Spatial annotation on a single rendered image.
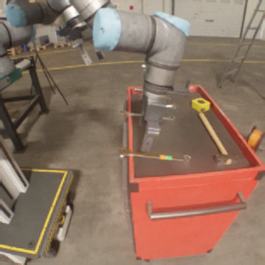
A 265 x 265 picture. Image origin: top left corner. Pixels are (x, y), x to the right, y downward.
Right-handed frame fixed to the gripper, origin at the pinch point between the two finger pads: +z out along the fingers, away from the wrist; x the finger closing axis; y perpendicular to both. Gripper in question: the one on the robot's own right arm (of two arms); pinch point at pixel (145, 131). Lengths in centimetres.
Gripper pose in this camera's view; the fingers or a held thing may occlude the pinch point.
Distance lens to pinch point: 59.0
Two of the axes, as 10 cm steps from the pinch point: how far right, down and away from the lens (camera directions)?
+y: -9.9, -1.3, -1.0
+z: -1.7, 8.0, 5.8
